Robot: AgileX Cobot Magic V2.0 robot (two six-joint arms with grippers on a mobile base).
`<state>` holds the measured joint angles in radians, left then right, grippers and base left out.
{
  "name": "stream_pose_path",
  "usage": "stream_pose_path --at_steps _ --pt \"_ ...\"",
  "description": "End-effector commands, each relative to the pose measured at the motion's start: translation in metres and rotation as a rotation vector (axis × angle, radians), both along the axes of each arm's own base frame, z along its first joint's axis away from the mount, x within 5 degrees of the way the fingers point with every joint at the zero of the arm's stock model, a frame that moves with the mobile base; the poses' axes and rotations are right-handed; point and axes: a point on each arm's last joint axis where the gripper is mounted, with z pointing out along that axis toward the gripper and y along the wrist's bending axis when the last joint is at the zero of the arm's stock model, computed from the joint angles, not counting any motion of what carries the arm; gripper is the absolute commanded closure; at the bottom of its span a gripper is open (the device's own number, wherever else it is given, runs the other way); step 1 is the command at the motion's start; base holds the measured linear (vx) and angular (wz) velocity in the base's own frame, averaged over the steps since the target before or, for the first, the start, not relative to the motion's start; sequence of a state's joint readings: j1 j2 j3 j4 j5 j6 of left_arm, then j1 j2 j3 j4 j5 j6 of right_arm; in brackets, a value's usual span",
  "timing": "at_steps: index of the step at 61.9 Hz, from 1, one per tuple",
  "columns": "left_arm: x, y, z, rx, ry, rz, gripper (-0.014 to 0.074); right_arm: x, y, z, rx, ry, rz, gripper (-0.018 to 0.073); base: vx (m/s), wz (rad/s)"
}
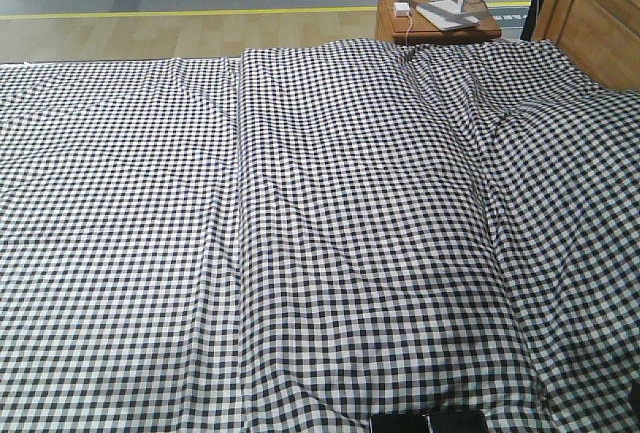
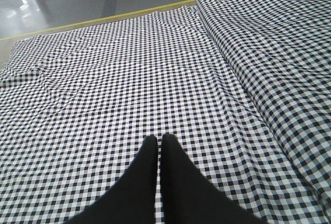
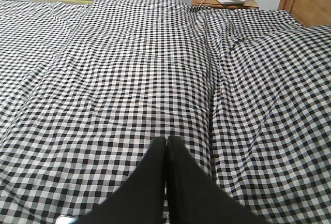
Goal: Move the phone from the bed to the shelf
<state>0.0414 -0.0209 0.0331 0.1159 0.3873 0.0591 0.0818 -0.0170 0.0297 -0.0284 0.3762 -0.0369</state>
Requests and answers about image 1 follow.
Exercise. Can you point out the black smartphone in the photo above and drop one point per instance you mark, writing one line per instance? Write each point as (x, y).
(398, 423)

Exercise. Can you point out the black white checkered bed sheet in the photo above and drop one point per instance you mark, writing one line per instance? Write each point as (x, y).
(296, 240)

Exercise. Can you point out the wooden bedside table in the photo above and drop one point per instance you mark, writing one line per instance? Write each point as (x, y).
(417, 30)

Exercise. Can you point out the white charger adapter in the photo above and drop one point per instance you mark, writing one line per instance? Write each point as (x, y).
(401, 9)

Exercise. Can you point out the wooden headboard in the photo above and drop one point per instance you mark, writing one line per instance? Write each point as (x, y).
(600, 36)

